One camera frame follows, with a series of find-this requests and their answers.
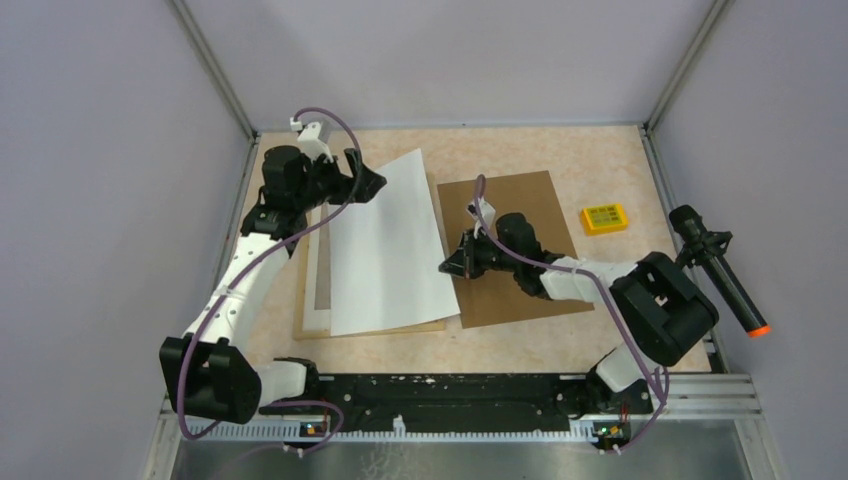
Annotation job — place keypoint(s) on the yellow calculator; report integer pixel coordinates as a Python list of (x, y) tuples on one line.
[(603, 219)]

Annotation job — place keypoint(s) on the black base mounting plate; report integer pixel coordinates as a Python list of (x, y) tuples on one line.
[(465, 403)]

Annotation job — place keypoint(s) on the light wooden picture frame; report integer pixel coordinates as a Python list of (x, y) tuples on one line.
[(298, 334)]

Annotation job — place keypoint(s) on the black microphone orange tip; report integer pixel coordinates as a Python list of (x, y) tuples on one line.
[(686, 222)]

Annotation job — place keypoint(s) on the white toothed cable rail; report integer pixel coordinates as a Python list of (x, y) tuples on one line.
[(293, 431)]

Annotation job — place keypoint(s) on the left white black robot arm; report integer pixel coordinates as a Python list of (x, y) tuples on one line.
[(205, 370)]

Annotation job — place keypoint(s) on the sunflower photo print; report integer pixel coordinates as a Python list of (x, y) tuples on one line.
[(384, 257)]

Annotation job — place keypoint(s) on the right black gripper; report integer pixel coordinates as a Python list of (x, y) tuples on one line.
[(463, 261)]

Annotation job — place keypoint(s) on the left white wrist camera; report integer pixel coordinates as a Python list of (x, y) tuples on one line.
[(312, 139)]

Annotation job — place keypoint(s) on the black microphone tripod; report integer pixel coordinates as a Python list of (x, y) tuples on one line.
[(704, 247)]

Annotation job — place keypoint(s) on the white matted sunflower photo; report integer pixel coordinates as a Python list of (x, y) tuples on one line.
[(316, 318)]

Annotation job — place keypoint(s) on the brown frame backing board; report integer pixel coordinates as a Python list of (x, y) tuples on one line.
[(492, 287)]

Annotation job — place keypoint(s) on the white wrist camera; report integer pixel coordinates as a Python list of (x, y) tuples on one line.
[(312, 139), (483, 215)]

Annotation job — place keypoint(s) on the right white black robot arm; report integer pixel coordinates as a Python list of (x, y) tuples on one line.
[(657, 309)]

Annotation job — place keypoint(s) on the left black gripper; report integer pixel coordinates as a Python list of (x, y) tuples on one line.
[(342, 180)]

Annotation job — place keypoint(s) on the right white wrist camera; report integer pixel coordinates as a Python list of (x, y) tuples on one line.
[(483, 215)]

